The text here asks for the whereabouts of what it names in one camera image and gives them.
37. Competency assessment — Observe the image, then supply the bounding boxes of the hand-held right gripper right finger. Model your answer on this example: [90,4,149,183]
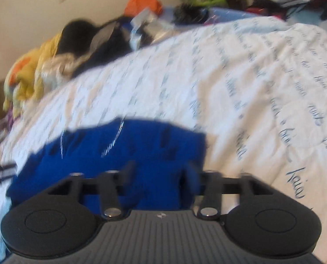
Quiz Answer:
[183,161,274,221]

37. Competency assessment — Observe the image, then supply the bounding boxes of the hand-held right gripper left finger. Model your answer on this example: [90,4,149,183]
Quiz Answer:
[45,160,137,227]

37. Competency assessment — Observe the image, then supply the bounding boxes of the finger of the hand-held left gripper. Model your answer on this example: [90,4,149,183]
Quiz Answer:
[0,163,17,180]

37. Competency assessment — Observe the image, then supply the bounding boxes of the blue fleece garment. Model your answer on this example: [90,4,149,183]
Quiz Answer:
[6,118,208,216]

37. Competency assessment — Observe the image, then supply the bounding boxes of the purple striped cloth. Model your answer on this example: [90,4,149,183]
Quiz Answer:
[0,110,18,150]

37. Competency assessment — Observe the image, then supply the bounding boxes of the yellow and orange blanket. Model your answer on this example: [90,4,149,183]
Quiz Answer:
[3,31,62,110]

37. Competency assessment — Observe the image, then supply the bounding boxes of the white script-printed bedspread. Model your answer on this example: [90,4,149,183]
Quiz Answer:
[0,15,327,264]

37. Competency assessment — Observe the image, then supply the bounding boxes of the white satin cloth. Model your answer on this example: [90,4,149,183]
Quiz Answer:
[34,53,82,88]

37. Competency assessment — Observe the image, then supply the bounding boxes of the black garment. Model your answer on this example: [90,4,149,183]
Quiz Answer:
[55,16,142,77]

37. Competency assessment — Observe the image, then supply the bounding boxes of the silver grey cloth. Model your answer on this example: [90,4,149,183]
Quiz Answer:
[129,8,178,47]

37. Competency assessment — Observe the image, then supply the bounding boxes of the dark fuzzy cloth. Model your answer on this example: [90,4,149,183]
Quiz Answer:
[174,4,208,24]

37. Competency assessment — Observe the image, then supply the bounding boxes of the light blue plastic tub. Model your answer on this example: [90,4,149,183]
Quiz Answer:
[163,7,263,26]

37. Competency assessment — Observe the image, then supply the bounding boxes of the orange cloth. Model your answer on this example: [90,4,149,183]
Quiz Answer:
[124,0,164,17]

